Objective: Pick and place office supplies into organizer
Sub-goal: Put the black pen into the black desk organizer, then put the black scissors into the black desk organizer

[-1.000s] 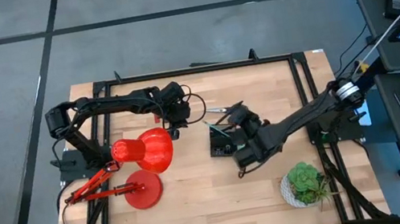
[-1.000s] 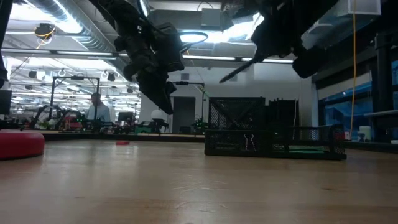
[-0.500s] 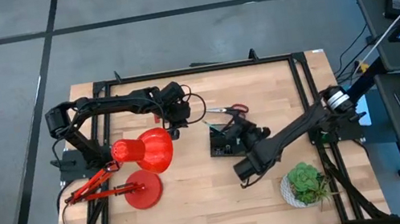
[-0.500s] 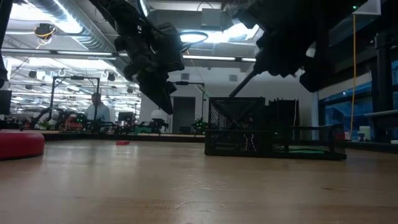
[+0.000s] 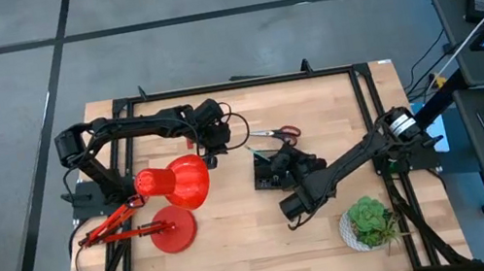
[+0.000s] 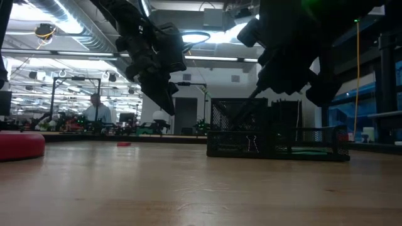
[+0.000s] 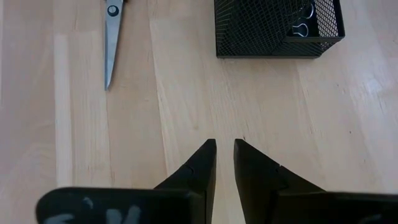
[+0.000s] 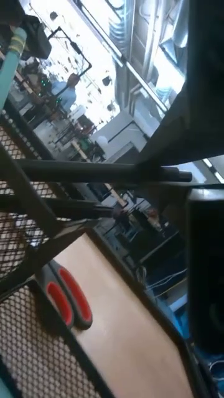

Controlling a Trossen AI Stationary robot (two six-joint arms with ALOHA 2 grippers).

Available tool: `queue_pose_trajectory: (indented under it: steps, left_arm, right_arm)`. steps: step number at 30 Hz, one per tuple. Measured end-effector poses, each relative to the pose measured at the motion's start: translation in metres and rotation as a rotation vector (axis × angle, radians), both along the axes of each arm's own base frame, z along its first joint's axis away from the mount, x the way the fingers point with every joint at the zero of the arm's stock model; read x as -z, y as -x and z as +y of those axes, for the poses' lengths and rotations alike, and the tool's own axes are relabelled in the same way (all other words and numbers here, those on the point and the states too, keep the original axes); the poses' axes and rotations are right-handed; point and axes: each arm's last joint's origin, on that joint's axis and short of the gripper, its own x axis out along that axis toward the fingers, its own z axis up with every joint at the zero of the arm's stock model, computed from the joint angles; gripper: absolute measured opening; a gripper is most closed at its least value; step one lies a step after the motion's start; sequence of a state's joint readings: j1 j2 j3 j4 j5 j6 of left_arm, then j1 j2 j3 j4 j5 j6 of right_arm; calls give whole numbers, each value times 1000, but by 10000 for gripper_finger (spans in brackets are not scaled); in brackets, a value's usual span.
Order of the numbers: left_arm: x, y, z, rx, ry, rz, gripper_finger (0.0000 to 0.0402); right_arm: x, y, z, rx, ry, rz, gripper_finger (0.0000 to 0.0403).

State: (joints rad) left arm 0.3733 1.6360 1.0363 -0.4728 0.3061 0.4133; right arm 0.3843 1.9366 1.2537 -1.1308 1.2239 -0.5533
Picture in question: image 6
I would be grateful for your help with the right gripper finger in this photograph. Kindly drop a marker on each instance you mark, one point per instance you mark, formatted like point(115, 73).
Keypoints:
point(282, 75)
point(323, 91)

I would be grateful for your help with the teal pencil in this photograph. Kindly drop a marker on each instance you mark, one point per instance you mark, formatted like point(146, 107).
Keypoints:
point(205, 91)

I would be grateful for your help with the black pen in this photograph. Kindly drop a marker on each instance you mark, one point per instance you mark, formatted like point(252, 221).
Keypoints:
point(251, 100)

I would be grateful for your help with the blue sticky note pad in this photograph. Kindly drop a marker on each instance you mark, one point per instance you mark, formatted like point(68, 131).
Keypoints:
point(309, 153)

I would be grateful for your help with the red binder clip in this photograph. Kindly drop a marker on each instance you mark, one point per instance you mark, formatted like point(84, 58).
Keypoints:
point(124, 144)

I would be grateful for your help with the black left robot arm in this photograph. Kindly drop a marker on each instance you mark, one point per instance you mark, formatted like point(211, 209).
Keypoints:
point(116, 12)

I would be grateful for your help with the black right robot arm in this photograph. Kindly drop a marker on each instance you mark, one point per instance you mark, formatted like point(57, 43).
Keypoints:
point(345, 19)

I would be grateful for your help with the black mesh desk organizer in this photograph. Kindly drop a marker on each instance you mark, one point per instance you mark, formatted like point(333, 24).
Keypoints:
point(220, 155)

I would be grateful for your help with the white globe lamp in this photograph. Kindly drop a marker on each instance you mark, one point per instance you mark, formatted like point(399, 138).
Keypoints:
point(158, 115)

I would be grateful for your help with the dark grey door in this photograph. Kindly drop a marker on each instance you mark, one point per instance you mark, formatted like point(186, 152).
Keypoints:
point(185, 116)

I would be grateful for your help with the small background monitor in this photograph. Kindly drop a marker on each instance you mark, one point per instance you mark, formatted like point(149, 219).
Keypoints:
point(127, 117)

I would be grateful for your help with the black pillar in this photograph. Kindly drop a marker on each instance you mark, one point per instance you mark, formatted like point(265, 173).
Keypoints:
point(387, 94)

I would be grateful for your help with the person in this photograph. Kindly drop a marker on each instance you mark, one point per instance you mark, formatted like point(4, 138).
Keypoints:
point(97, 114)

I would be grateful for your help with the grey ceiling unit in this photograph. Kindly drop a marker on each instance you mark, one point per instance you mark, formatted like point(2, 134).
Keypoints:
point(216, 19)

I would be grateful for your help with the red round dish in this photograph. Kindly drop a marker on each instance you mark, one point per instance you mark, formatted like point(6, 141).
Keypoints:
point(19, 146)

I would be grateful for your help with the black screen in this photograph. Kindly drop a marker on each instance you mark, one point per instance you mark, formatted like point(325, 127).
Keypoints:
point(5, 103)

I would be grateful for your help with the black background rig frame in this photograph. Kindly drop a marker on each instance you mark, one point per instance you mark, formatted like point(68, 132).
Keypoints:
point(75, 78)
point(188, 83)

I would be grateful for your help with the silver ceiling duct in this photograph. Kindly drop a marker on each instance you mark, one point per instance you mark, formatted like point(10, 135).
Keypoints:
point(94, 40)

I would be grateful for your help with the black ceiling camera device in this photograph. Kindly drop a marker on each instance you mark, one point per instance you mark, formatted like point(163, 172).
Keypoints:
point(45, 30)

